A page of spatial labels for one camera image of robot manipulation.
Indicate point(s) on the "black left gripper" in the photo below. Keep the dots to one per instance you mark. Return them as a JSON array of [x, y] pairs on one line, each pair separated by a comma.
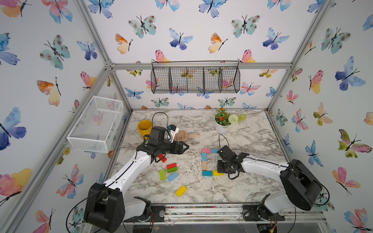
[[178, 144]]

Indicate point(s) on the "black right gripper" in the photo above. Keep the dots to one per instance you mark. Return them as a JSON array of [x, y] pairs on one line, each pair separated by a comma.
[[218, 167]]

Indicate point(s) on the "small yellow building block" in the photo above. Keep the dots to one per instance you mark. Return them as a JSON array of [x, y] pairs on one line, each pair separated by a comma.
[[216, 173]]

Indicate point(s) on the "red building block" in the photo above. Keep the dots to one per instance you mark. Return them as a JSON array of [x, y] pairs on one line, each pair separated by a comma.
[[162, 158], [170, 166]]

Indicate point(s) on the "natural wood building block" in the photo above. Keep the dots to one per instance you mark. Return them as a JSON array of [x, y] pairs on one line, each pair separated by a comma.
[[204, 165]]

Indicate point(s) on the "light blue building block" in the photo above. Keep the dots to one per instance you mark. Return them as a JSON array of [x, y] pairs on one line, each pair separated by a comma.
[[204, 156]]

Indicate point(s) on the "teal building block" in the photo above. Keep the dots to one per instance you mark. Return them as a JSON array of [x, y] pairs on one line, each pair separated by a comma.
[[207, 173]]

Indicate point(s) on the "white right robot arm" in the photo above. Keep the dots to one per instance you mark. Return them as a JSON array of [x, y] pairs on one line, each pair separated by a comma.
[[300, 187]]

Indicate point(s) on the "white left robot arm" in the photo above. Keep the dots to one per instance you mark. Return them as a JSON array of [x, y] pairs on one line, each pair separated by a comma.
[[106, 207]]

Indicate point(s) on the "light green building block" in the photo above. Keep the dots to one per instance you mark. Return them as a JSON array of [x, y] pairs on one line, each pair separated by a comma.
[[162, 175]]

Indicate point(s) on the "pale blue building block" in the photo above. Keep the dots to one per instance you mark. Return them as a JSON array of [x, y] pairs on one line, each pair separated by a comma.
[[172, 177]]

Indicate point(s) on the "yellow long building block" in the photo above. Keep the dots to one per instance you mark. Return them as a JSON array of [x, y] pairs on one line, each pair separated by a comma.
[[181, 191]]

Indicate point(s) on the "yellow cup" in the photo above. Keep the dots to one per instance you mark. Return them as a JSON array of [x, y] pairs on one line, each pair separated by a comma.
[[145, 127]]

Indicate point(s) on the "beige plastic slotted scoop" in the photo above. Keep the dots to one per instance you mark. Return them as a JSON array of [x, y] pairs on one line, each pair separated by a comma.
[[184, 136]]

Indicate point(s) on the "white flower pot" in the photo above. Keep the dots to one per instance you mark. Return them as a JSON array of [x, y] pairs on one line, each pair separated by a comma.
[[221, 129]]

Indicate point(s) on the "artificial green flower plant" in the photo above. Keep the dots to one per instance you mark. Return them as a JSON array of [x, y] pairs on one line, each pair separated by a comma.
[[225, 119]]

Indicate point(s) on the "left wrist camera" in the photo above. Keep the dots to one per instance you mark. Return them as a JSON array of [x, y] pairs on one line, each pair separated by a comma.
[[173, 130]]

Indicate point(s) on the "white mesh wall basket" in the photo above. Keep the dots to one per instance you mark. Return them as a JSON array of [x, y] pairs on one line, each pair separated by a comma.
[[95, 128]]

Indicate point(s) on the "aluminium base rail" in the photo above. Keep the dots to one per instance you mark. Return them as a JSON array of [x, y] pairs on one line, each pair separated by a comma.
[[204, 213]]

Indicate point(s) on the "black wire wall basket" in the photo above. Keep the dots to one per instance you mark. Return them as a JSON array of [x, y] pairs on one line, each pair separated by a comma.
[[195, 77]]

